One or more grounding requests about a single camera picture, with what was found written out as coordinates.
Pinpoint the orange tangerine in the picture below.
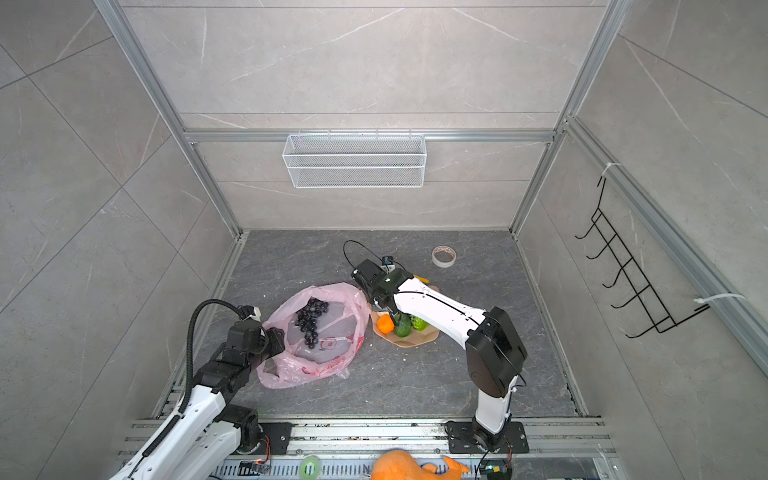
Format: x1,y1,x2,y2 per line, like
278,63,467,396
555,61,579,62
376,313,396,336

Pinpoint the smooth green mango fruit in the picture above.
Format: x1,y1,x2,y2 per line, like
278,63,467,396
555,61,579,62
394,313,413,338

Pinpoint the dark purple grape bunch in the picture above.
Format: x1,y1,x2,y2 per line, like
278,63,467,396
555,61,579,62
294,297,329,350

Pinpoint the beige flower-shaped plate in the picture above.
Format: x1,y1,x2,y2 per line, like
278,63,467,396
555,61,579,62
370,304,439,348

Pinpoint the pink plastic bag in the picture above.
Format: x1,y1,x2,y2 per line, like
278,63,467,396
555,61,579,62
254,283,371,389

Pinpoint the green bumpy fruit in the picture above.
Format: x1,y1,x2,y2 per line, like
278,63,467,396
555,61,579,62
411,316,429,331

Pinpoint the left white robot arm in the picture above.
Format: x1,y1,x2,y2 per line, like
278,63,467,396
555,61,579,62
113,316,285,479

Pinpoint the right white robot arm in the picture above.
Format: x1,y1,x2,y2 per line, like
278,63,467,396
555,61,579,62
351,260,528,451

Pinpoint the white tape roll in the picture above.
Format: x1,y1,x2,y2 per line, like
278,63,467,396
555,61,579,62
431,245,457,268

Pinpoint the green tape roll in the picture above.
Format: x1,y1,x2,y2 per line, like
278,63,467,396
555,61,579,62
298,455,322,480

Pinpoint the orange plush toy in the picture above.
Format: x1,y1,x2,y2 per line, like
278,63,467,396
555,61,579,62
370,450,471,480

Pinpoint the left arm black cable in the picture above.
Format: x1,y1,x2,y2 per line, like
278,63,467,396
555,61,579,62
182,298,256,415

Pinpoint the white wire mesh basket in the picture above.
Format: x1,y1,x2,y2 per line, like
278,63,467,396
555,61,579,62
282,133,427,189

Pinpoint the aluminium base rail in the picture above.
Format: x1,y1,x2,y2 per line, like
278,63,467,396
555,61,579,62
113,417,619,480

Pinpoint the black wire hook rack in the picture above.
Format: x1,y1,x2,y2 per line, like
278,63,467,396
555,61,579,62
574,177,711,339

